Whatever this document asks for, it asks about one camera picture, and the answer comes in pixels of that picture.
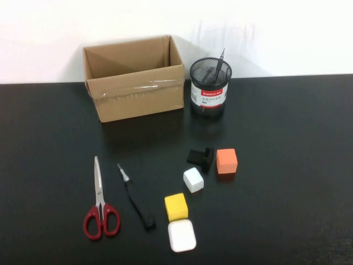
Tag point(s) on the slim black screwdriver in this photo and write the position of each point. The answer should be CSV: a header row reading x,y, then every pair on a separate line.
x,y
219,64

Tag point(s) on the black mesh pen holder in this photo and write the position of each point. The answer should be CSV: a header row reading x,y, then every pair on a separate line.
x,y
211,107

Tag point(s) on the small white foam block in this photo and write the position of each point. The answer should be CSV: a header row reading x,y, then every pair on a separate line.
x,y
193,180

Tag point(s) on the open brown cardboard box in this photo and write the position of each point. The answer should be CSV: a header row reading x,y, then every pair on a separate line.
x,y
138,96

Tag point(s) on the orange foam block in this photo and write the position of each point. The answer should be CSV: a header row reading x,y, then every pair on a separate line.
x,y
226,163

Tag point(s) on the yellow foam block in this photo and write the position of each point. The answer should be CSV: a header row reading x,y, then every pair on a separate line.
x,y
176,207

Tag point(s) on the large white foam block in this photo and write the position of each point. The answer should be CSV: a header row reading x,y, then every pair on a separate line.
x,y
182,236

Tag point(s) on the black plastic bracket part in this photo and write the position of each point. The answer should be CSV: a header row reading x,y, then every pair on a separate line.
x,y
207,160

